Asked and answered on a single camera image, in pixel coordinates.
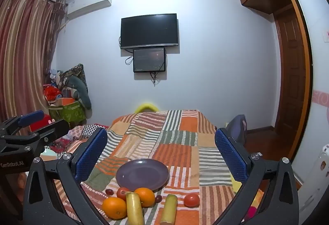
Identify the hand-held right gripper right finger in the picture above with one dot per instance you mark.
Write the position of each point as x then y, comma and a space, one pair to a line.
231, 155

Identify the small black monitor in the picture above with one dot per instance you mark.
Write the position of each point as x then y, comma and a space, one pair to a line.
149, 60

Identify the red box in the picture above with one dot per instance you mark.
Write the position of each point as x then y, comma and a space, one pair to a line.
39, 123

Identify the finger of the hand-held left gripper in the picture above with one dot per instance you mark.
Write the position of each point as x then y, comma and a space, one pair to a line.
30, 117
55, 128

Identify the wooden door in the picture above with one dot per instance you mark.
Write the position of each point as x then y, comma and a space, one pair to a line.
291, 73

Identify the white air conditioner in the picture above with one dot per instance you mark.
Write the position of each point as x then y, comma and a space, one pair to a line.
88, 4

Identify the striped patchwork blanket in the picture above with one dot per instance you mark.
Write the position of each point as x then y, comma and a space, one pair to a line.
177, 142

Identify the green storage box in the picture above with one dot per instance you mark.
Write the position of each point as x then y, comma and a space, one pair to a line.
68, 112

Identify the large orange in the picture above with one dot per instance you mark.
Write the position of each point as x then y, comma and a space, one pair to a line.
114, 208
145, 196

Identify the checkered cloth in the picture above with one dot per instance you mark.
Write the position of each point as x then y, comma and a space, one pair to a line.
84, 131

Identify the white wardrobe sliding door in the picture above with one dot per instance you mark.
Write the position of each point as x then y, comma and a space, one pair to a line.
317, 60

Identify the grey-green pillow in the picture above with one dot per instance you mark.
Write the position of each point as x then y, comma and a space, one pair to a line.
82, 91

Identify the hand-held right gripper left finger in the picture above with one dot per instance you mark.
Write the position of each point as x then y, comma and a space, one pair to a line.
91, 155

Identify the purple plate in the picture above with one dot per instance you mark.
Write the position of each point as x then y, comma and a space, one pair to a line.
142, 175

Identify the yellow banana piece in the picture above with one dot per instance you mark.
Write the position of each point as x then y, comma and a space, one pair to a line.
169, 209
135, 210

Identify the yellow round object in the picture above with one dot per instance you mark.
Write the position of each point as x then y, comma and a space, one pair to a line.
146, 106

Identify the dark red grape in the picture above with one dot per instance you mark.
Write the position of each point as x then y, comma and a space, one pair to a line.
158, 198
109, 192

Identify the striped red curtain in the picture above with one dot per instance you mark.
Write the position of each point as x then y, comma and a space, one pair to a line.
23, 55

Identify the yellow blanket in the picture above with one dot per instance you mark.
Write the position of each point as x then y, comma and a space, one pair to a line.
235, 183

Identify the red plastic bag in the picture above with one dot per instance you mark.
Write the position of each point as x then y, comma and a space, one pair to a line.
51, 92

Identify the dark patterned pillow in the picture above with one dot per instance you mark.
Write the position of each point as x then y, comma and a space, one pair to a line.
75, 72

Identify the white appliance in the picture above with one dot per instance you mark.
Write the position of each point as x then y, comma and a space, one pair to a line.
314, 183

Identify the red tomato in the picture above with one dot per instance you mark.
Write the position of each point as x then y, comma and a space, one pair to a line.
122, 192
191, 200

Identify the wall-mounted black television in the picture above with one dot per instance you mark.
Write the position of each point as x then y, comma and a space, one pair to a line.
149, 31

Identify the blue bag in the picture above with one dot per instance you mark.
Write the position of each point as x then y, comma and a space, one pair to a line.
237, 127

